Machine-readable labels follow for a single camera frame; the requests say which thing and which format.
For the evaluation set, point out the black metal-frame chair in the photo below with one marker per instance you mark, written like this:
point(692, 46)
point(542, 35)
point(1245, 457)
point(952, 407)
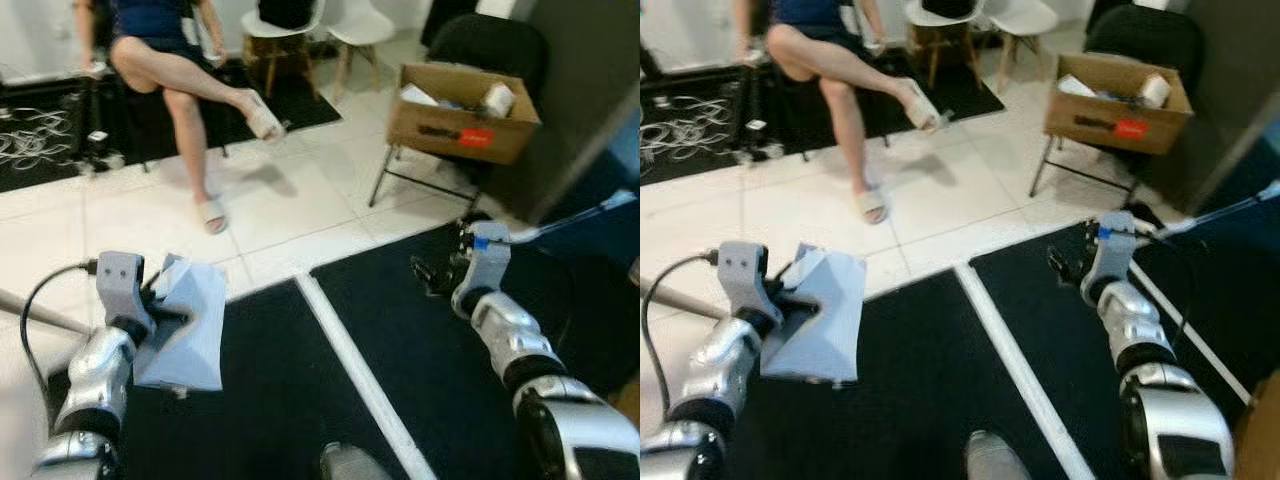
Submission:
point(490, 45)
point(1145, 35)

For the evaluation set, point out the brown cardboard box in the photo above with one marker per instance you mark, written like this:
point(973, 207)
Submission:
point(1090, 115)
point(440, 125)

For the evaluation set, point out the person in blue dress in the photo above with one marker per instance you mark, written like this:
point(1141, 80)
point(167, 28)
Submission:
point(830, 60)
point(175, 75)

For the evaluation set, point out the white crumpled paper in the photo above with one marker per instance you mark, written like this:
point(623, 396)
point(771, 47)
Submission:
point(1075, 86)
point(418, 95)

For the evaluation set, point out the thin white pole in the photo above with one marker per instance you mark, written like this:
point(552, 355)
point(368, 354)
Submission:
point(1220, 208)
point(580, 218)

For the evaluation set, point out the blue panel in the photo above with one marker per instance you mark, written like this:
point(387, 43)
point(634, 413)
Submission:
point(1260, 165)
point(615, 150)

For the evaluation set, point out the grey-blue left wrist camera mount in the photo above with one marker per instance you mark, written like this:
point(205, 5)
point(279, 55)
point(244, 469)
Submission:
point(742, 270)
point(120, 280)

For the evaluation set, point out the black bag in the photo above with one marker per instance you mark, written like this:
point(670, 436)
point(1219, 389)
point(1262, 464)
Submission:
point(287, 12)
point(948, 8)

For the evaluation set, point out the beige slipper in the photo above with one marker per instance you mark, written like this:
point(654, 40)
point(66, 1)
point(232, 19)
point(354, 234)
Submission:
point(212, 215)
point(262, 118)
point(925, 105)
point(872, 207)

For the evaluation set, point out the grey right robot leg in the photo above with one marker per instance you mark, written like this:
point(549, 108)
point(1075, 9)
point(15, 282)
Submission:
point(350, 465)
point(995, 460)

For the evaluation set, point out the grey metal pole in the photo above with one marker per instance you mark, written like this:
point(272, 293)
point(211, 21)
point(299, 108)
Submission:
point(685, 300)
point(45, 312)

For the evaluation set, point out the grey-blue right wrist camera mount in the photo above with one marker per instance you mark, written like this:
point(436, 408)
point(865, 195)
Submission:
point(1115, 255)
point(490, 265)

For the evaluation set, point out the white paper roll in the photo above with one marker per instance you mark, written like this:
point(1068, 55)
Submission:
point(1153, 90)
point(498, 98)

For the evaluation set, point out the brown board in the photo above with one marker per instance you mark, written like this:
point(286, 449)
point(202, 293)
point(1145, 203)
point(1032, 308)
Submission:
point(1262, 440)
point(630, 400)

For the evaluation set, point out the white chair with wooden legs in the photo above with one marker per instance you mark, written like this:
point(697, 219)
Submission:
point(285, 32)
point(945, 25)
point(1020, 15)
point(360, 25)

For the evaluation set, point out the grey-blue wrist camera mount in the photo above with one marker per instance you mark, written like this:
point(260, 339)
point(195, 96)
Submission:
point(490, 265)
point(742, 270)
point(1115, 255)
point(120, 280)

